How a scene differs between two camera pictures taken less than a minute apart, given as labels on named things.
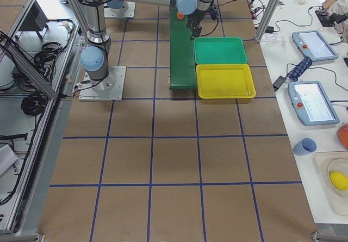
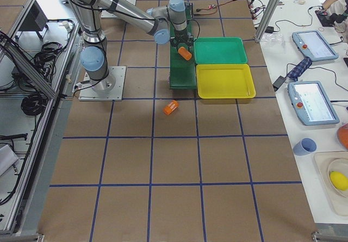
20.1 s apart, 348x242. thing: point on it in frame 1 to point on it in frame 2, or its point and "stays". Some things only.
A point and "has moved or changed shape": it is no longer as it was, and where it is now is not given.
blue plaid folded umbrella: x=299 y=69 stays
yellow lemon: x=339 y=180 stays
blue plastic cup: x=305 y=146 stays
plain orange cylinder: x=180 y=15 has moved or changed shape
